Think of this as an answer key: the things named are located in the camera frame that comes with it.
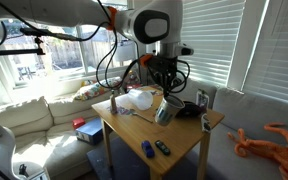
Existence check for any white pouch with dark label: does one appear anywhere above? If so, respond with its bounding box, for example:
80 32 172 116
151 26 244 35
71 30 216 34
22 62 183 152
200 113 213 134

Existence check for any metal spoon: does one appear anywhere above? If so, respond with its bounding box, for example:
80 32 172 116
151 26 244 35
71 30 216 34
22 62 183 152
129 108 154 125

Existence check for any clear plastic cup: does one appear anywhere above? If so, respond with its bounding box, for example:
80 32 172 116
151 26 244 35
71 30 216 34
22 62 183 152
126 88 155 112

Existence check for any cream sofa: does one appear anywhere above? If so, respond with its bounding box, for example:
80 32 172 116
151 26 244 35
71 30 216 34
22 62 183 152
0 87 122 180

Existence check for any white window blind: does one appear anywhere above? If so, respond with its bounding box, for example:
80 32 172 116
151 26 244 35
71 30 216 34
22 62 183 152
241 0 288 107
178 0 247 88

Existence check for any blue box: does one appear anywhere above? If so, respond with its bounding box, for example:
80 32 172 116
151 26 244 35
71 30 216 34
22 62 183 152
74 117 105 146

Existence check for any orange octopus plush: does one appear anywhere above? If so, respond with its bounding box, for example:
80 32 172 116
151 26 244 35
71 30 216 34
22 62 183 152
226 122 288 180

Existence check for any red and white toy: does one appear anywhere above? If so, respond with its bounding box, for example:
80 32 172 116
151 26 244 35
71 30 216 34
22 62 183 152
125 69 142 94

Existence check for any silver metal cup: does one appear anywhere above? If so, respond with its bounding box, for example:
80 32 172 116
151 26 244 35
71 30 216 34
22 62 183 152
154 94 186 127

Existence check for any black bowl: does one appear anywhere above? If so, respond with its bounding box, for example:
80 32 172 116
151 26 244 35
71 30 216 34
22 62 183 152
175 100 203 119

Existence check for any wooden table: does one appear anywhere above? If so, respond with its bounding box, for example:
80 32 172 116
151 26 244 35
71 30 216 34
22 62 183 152
91 85 226 180

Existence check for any red box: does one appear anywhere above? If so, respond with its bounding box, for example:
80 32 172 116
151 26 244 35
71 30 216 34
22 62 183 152
71 116 87 131

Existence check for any gray sofa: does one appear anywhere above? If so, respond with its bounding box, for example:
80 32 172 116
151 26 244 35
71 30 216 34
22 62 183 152
170 74 288 180

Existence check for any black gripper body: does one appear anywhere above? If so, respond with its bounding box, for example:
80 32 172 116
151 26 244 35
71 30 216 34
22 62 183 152
147 55 182 84

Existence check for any arc lamp with white shade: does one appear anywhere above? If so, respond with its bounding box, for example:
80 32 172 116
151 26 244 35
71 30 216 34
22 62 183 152
113 41 139 64

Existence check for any dark floor rug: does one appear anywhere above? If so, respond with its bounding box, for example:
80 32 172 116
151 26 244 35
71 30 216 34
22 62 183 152
86 136 218 180

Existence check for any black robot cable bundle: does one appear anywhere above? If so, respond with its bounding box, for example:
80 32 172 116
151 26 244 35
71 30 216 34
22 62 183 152
0 0 192 95

